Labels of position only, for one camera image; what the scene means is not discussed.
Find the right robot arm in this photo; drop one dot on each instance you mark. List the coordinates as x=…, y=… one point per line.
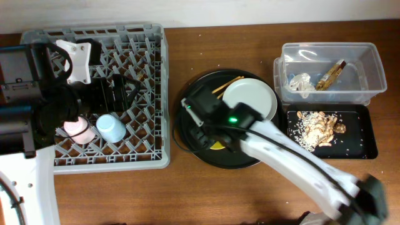
x=342, y=197

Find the brown food scraps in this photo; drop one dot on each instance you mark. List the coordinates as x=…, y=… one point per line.
x=317, y=129

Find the yellow bowl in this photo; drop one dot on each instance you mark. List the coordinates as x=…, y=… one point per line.
x=217, y=146

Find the grey plastic dishwasher rack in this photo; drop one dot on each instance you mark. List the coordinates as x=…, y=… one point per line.
x=136, y=51

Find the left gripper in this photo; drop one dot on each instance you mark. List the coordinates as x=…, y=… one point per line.
x=105, y=104

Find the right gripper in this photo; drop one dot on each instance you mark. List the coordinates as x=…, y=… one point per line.
x=204, y=140

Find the brown gold snack wrapper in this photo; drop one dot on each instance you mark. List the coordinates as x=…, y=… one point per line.
x=327, y=80

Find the black rectangular tray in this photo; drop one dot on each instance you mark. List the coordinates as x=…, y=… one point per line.
x=357, y=142

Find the round black serving tray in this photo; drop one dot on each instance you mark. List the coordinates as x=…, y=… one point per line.
x=194, y=137

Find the grey round plate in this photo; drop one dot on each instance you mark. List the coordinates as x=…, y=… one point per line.
x=255, y=93

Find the clear plastic waste bin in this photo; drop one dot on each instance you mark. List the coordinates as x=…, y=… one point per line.
x=362, y=78

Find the white tissue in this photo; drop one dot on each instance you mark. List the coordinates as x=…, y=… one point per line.
x=301, y=82

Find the wooden chopstick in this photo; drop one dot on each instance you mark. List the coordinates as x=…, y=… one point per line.
x=226, y=84
x=221, y=93

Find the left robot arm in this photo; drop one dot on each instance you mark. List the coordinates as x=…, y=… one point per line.
x=43, y=86

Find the blue plastic cup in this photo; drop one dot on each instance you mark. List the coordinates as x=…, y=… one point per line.
x=110, y=128

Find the pink plastic cup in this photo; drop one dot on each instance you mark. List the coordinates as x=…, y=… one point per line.
x=80, y=131

